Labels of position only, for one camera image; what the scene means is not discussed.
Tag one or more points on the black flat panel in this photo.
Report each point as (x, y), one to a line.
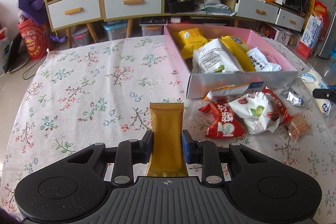
(15, 53)

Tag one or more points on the puffy yellow snack packet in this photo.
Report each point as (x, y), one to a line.
(191, 41)

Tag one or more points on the purple plush toy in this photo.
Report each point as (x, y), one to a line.
(31, 3)

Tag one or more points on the white orange-striped snack packet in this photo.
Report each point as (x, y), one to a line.
(228, 90)

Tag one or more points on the wooden drawer cabinet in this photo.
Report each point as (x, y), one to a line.
(129, 27)

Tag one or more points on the red snack packet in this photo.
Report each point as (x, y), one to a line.
(278, 108)
(221, 121)

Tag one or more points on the white snack packet black print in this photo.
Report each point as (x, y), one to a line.
(262, 61)

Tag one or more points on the white bread packet blue label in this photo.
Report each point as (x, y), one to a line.
(315, 79)

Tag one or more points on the pile of loose papers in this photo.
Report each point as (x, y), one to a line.
(215, 7)

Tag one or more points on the white nut-print snack packet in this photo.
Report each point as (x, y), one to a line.
(212, 56)
(252, 113)

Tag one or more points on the clear storage bin orange latch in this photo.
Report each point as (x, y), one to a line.
(152, 27)

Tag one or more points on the white paper bag red contents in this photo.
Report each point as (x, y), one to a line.
(3, 48)

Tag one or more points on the pink nougat packet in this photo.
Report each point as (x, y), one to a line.
(270, 57)

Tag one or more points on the red printed gift bag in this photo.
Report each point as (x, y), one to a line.
(31, 40)

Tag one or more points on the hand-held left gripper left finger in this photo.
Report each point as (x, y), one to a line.
(148, 148)

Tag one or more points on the low wooden tv cabinet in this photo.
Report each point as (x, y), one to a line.
(228, 2)

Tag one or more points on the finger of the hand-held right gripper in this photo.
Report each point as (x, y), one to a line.
(324, 95)

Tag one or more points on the pink cardboard box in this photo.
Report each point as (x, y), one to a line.
(204, 87)

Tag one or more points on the gold snack packet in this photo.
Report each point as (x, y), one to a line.
(166, 140)

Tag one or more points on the white patterned gift box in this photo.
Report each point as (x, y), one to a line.
(278, 33)

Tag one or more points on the grey refrigerator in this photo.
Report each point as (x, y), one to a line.
(328, 16)

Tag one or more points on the red gold gift box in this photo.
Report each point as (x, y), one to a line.
(317, 11)

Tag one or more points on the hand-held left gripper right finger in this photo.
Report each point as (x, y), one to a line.
(187, 146)

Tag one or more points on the clear wafer biscuit packet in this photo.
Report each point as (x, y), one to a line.
(299, 128)

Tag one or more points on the clear storage bin blue lid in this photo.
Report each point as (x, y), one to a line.
(115, 31)

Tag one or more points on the blue white red carton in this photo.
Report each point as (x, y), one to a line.
(311, 35)

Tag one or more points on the small blue silver snack packet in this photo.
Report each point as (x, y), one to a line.
(291, 96)

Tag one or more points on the yellow snack packet blue logo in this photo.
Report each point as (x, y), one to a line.
(240, 53)

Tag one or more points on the black storage case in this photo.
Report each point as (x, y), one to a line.
(181, 3)

